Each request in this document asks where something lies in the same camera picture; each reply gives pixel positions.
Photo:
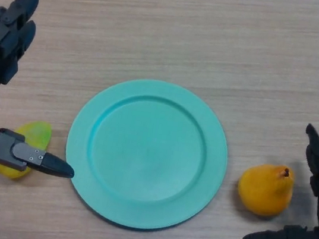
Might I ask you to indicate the yellow orange pear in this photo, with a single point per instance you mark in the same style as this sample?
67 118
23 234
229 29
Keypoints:
264 192

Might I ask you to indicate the teal round plate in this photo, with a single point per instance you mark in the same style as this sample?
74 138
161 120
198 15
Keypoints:
146 156

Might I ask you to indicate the yellow green starfruit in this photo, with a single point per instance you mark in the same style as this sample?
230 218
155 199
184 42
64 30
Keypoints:
35 134

